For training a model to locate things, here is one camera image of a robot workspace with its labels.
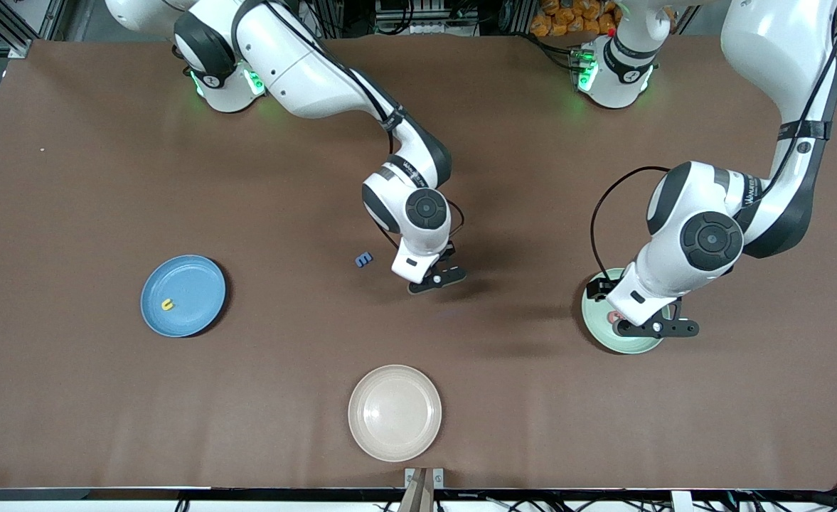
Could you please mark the blue plate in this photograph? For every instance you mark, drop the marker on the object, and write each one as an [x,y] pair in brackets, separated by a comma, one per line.
[190,284]

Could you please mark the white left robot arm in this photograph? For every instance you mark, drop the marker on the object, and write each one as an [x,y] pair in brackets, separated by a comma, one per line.
[781,57]

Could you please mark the blue letter m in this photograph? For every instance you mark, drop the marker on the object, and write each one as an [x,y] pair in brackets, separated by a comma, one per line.
[363,260]

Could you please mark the aluminium frame beam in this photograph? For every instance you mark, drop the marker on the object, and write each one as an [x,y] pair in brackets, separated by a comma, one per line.
[6,35]

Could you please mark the tan mount pole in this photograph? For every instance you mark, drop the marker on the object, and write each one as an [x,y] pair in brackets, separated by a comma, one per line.
[418,498]

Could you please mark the orange snack bag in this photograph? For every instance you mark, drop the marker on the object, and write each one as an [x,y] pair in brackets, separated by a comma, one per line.
[567,18]

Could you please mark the beige plate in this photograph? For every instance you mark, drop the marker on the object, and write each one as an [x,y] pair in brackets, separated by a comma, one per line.
[395,412]

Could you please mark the long white power strip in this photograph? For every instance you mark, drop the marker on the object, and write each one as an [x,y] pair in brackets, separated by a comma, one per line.
[425,28]

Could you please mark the brown table mat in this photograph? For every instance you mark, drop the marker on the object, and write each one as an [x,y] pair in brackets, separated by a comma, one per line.
[105,398]

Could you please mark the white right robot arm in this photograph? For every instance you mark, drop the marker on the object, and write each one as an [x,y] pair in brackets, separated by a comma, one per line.
[304,71]

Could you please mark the red letter Q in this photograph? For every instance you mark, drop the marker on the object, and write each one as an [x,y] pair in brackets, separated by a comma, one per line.
[611,318]

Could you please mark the grey metal mount bracket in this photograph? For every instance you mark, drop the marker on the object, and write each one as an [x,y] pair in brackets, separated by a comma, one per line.
[438,479]

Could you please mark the light green plate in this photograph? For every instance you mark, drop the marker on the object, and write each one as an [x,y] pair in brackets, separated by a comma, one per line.
[603,334]

